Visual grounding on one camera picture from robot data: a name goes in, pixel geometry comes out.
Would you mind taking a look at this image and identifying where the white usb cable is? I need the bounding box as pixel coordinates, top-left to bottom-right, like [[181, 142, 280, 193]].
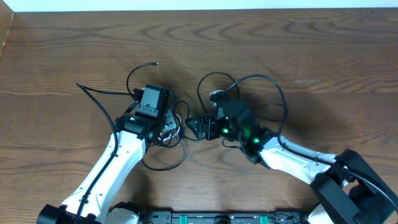
[[158, 111, 183, 141]]

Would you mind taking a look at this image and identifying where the black usb cable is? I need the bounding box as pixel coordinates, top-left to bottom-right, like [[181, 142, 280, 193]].
[[126, 62, 285, 172]]

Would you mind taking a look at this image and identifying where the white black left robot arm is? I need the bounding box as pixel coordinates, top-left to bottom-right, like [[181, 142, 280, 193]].
[[37, 104, 177, 223]]

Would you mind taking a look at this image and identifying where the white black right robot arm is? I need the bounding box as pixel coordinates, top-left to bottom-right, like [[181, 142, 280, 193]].
[[185, 114, 397, 223]]

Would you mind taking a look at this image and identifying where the black left camera cable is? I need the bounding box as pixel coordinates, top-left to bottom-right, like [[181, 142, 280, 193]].
[[73, 82, 137, 224]]

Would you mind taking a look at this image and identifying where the black camera cable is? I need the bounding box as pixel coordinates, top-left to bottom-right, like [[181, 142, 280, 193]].
[[217, 73, 398, 212], [73, 82, 137, 224]]

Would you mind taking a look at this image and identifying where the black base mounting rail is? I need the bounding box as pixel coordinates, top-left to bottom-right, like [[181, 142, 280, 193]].
[[139, 211, 308, 224]]

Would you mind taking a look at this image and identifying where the black right camera cable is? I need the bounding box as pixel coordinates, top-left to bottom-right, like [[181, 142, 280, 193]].
[[217, 73, 398, 212]]

